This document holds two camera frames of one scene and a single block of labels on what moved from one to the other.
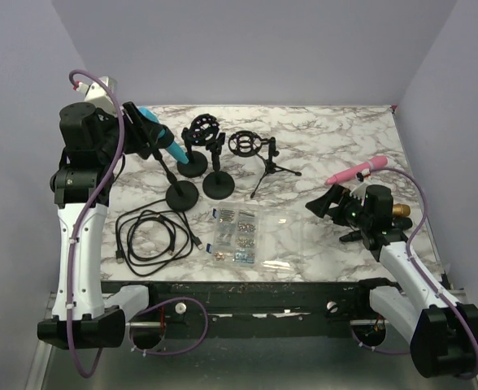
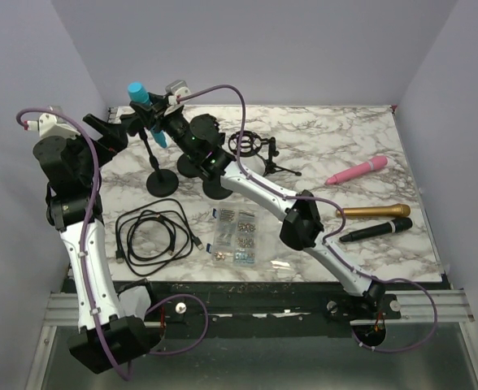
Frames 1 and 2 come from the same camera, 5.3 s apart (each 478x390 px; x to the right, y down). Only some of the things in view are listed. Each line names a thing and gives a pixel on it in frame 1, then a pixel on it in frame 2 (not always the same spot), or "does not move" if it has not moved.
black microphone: x=398 y=223 does not move
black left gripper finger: x=141 y=135 -> x=114 y=135
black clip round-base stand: x=181 y=194 -> x=160 y=183
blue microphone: x=174 y=147 -> x=139 y=93
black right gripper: x=336 y=193 -> x=158 y=111
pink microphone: x=379 y=162 does not move
